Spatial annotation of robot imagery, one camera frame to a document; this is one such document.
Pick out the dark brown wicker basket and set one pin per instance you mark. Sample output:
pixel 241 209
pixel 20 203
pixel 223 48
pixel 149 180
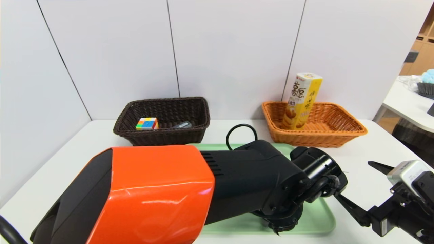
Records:
pixel 162 137

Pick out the light green plastic tray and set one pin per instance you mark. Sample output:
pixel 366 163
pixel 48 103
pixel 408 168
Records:
pixel 318 217

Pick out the yellow potato chip box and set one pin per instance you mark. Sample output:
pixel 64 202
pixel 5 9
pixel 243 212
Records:
pixel 301 98

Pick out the multicoloured puzzle cube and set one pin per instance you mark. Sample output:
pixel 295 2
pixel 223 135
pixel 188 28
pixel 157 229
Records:
pixel 146 123

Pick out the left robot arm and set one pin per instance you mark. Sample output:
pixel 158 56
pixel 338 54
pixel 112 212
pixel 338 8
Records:
pixel 152 189

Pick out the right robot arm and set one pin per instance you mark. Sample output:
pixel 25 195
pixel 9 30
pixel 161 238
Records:
pixel 417 223

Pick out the orange wicker basket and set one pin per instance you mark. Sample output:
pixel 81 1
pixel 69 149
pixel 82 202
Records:
pixel 322 137

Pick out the small dark background basket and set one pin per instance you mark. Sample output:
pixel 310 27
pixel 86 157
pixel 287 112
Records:
pixel 426 90

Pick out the flat black object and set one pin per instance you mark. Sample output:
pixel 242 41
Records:
pixel 431 110

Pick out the white crumpled cloth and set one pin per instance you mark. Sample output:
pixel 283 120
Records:
pixel 411 83

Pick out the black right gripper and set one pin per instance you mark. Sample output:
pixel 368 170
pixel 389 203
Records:
pixel 379 222

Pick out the wooden shelf unit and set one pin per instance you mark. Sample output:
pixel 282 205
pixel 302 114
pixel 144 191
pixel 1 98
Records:
pixel 423 57

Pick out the light blue fluffy object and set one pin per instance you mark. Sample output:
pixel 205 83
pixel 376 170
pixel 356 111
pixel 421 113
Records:
pixel 429 77

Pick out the grey slim barcode case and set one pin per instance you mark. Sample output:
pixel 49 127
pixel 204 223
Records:
pixel 182 125

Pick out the white background table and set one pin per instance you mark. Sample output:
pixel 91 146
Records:
pixel 407 105

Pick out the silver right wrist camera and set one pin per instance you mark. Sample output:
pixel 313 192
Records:
pixel 410 174

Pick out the dark grey wall box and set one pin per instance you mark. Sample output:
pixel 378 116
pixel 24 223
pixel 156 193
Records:
pixel 411 57

